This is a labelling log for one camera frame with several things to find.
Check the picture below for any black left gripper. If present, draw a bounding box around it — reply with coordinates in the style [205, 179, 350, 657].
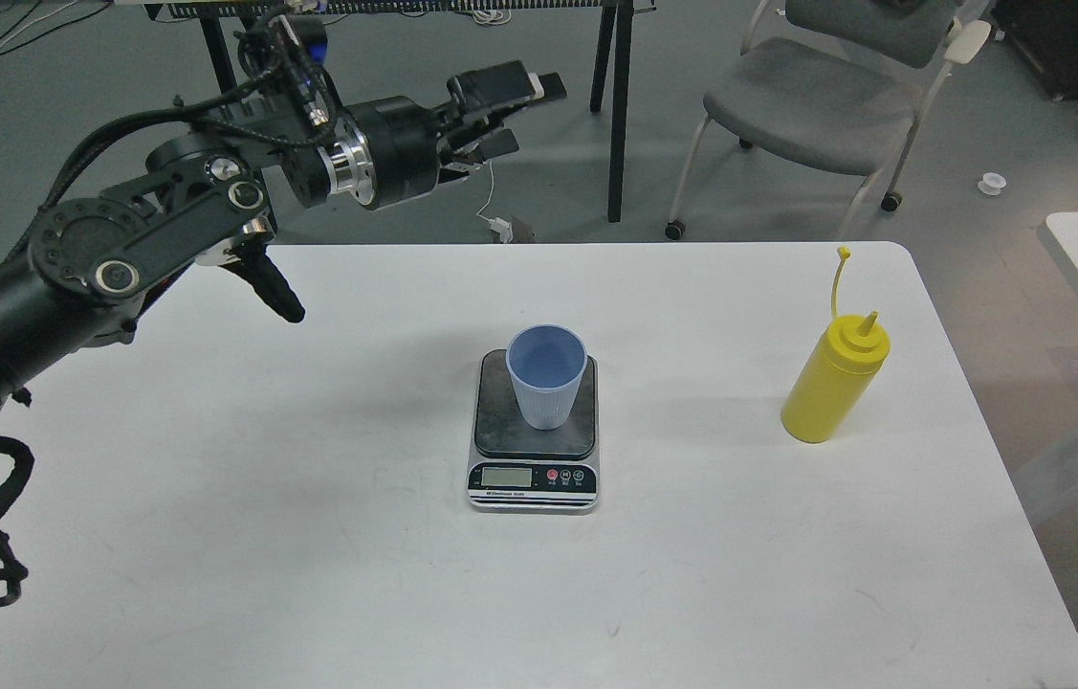
[347, 60, 566, 210]

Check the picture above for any blue plastic cup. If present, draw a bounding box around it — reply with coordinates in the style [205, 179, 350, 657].
[505, 325, 588, 431]

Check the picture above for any yellow squeeze bottle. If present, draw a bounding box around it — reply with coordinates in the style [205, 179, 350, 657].
[780, 245, 892, 444]

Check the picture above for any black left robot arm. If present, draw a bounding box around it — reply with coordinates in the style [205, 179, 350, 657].
[0, 51, 566, 607]

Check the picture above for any digital kitchen scale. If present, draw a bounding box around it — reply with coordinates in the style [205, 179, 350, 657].
[465, 349, 603, 514]

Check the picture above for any black trestle table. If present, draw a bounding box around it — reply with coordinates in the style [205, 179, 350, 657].
[143, 0, 660, 224]

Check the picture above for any grey office chair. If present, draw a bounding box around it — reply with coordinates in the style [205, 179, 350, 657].
[665, 1, 992, 240]

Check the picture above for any small white spool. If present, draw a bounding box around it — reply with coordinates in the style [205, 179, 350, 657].
[976, 171, 1009, 197]

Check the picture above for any white cable with plug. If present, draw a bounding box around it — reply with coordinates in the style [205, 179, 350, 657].
[476, 159, 539, 242]

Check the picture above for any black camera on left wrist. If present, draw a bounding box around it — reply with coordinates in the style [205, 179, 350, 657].
[237, 3, 330, 129]

